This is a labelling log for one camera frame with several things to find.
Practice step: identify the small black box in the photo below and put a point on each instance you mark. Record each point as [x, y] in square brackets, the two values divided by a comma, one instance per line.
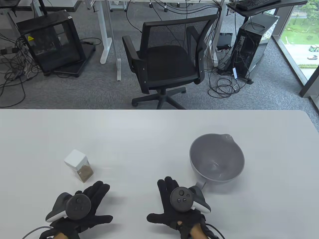
[224, 39]

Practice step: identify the grey power strip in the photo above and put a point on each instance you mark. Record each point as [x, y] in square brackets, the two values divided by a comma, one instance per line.
[7, 51]

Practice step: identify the black curved desk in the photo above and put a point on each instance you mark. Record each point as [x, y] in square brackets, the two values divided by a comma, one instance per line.
[286, 5]

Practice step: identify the black mesh office chair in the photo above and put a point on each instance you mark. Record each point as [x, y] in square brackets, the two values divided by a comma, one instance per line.
[167, 59]

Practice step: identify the person's left hand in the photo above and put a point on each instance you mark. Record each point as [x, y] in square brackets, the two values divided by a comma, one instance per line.
[99, 199]

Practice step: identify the grey white handheld controller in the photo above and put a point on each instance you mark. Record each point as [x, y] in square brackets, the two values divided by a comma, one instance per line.
[181, 198]
[77, 206]

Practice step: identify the black keyboard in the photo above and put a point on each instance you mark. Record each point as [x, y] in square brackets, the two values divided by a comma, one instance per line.
[256, 3]

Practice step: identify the grey salad bowl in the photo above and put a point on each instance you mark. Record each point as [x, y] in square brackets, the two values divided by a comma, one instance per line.
[211, 156]

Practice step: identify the clear plastic jar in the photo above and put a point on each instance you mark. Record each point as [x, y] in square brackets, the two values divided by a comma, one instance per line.
[83, 171]

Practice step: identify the pile of golden raisins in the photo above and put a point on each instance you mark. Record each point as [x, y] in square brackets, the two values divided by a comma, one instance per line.
[86, 174]

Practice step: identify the dark window frame post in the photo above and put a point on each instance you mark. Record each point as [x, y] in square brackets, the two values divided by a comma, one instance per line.
[310, 86]

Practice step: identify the black computer tower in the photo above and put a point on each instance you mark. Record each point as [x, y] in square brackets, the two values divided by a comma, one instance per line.
[251, 47]

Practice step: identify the white square jar lid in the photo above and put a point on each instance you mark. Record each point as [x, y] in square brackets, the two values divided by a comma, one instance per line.
[74, 159]

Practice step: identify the person's right hand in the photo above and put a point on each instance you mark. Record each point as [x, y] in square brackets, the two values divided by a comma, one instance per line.
[164, 199]

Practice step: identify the white desk leg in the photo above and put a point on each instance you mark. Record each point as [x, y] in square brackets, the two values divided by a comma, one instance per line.
[216, 44]
[104, 37]

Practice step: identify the person's right forearm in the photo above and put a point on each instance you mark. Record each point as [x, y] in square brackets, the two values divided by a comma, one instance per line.
[195, 231]

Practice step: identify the black glass-door enclosure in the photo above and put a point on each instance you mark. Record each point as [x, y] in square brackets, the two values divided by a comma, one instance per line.
[49, 42]

